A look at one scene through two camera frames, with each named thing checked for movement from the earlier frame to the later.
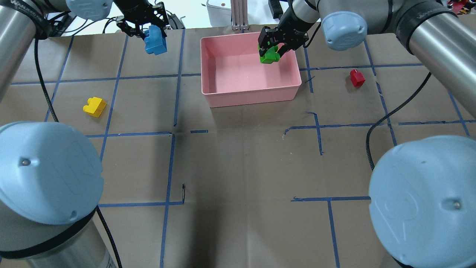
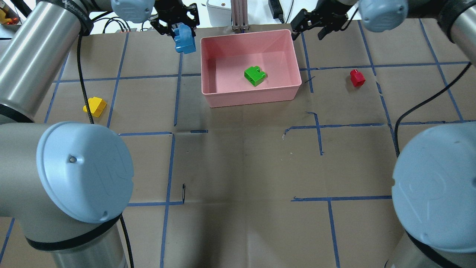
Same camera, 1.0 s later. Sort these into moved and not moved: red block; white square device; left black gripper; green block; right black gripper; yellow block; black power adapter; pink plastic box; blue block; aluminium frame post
Moved: blue block; right black gripper; left black gripper; green block
Not moved: aluminium frame post; red block; pink plastic box; black power adapter; white square device; yellow block
